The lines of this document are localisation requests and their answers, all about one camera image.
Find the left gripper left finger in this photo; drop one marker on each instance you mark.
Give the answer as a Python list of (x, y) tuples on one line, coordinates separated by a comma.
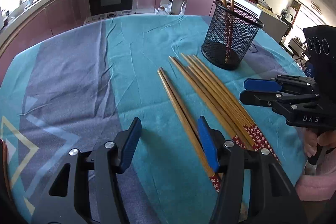
[(66, 196)]

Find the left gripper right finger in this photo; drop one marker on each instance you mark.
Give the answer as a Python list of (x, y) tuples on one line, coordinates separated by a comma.
[(272, 197)]

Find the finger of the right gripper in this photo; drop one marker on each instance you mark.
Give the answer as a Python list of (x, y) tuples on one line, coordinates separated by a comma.
[(260, 85), (256, 98)]

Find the pink sleeve forearm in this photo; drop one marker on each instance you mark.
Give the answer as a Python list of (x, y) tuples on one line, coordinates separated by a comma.
[(318, 183)]

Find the maroon kitchen base cabinets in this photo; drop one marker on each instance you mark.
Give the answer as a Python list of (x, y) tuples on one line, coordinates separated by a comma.
[(45, 20)]

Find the person's right hand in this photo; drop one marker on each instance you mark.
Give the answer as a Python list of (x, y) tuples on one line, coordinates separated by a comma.
[(311, 141)]

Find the black mesh utensil holder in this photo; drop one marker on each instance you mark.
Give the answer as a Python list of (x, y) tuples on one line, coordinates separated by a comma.
[(244, 29)]

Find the teal and grey tablecloth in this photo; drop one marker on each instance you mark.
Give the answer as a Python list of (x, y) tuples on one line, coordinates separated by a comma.
[(80, 88)]

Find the plastic oil bottle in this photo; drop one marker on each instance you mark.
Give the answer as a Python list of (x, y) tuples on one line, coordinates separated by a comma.
[(161, 11)]

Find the black camera box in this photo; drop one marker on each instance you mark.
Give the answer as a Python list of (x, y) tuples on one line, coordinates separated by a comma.
[(321, 44)]

